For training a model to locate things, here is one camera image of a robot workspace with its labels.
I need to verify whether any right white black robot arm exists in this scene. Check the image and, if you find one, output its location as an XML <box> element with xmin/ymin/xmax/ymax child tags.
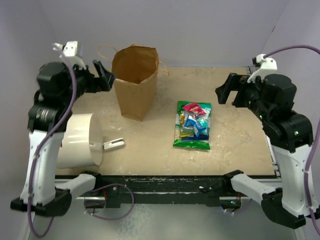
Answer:
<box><xmin>215</xmin><ymin>73</ymin><xmax>320</xmax><ymax>230</ymax></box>

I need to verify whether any blue Kettle chips bag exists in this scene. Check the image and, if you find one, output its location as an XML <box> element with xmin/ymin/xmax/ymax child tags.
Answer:
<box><xmin>179</xmin><ymin>134</ymin><xmax>210</xmax><ymax>142</ymax></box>

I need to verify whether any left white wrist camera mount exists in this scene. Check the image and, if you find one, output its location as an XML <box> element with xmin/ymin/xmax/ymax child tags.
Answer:
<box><xmin>52</xmin><ymin>41</ymin><xmax>87</xmax><ymax>70</ymax></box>

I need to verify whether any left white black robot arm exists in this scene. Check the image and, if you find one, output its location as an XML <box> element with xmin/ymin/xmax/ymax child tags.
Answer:
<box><xmin>10</xmin><ymin>60</ymin><xmax>116</xmax><ymax>217</ymax></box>

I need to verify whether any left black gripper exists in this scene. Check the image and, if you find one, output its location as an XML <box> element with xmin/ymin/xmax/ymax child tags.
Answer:
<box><xmin>61</xmin><ymin>59</ymin><xmax>115</xmax><ymax>106</ymax></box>

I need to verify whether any red snack packet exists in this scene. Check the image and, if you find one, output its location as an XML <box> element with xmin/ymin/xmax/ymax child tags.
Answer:
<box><xmin>182</xmin><ymin>102</ymin><xmax>206</xmax><ymax>118</ymax></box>

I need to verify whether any green Chuba snack bag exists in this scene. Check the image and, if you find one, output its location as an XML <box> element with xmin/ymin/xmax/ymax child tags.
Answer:
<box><xmin>173</xmin><ymin>101</ymin><xmax>212</xmax><ymax>150</ymax></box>

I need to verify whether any purple cable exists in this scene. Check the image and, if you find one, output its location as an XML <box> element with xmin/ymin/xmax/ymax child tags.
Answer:
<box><xmin>26</xmin><ymin>63</ymin><xmax>135</xmax><ymax>238</ymax></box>
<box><xmin>221</xmin><ymin>44</ymin><xmax>320</xmax><ymax>237</ymax></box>

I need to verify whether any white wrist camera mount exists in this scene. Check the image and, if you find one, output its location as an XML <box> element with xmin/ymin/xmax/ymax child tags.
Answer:
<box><xmin>52</xmin><ymin>41</ymin><xmax>87</xmax><ymax>70</ymax></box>
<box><xmin>247</xmin><ymin>54</ymin><xmax>278</xmax><ymax>84</ymax></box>

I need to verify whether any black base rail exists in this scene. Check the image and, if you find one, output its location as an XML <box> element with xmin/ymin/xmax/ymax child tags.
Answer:
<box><xmin>82</xmin><ymin>175</ymin><xmax>241</xmax><ymax>210</ymax></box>

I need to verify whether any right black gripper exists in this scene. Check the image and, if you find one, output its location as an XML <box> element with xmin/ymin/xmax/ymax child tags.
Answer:
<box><xmin>216</xmin><ymin>72</ymin><xmax>273</xmax><ymax>123</ymax></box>

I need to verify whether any small white rectangular device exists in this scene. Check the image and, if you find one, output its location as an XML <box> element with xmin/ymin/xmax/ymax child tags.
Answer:
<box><xmin>103</xmin><ymin>138</ymin><xmax>126</xmax><ymax>151</ymax></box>

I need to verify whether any white cylindrical bucket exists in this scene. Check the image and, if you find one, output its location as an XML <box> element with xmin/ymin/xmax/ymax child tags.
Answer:
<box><xmin>56</xmin><ymin>113</ymin><xmax>103</xmax><ymax>169</ymax></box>

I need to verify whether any brown paper bag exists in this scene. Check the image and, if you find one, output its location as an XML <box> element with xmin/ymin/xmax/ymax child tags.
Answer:
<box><xmin>111</xmin><ymin>44</ymin><xmax>169</xmax><ymax>121</ymax></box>

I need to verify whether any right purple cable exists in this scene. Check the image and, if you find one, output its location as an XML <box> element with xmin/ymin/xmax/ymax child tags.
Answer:
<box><xmin>221</xmin><ymin>44</ymin><xmax>320</xmax><ymax>237</ymax></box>

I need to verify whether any teal snack packet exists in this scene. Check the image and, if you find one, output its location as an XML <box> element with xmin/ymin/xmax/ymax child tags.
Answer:
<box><xmin>180</xmin><ymin>107</ymin><xmax>211</xmax><ymax>138</ymax></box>

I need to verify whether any small blue snack packet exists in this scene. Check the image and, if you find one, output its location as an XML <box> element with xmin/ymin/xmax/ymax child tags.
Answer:
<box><xmin>183</xmin><ymin>115</ymin><xmax>208</xmax><ymax>136</ymax></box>

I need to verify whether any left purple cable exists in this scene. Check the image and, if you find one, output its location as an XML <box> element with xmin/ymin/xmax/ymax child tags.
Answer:
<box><xmin>26</xmin><ymin>63</ymin><xmax>135</xmax><ymax>238</ymax></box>

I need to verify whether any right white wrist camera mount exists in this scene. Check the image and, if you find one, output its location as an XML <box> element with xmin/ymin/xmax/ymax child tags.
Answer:
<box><xmin>247</xmin><ymin>54</ymin><xmax>278</xmax><ymax>84</ymax></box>

